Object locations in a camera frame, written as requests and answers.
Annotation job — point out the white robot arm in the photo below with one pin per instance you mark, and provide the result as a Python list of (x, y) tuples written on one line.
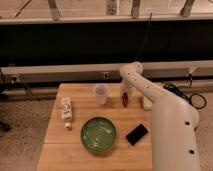
[(173, 123)]

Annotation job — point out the white tube with cap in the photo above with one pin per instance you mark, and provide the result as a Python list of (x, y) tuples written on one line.
[(66, 112)]

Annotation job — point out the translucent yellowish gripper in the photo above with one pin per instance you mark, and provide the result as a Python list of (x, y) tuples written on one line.
[(126, 91)]

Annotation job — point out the green bowl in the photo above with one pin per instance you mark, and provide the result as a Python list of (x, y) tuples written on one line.
[(98, 135)]

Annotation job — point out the grey metal rail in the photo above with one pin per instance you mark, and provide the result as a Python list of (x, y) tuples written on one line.
[(92, 72)]

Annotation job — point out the red chili pepper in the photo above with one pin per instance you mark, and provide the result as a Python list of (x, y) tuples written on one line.
[(125, 99)]

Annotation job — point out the black rectangular sponge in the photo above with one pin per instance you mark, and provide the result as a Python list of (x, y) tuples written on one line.
[(136, 134)]

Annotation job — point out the clear plastic cup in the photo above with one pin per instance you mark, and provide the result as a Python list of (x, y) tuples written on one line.
[(101, 93)]

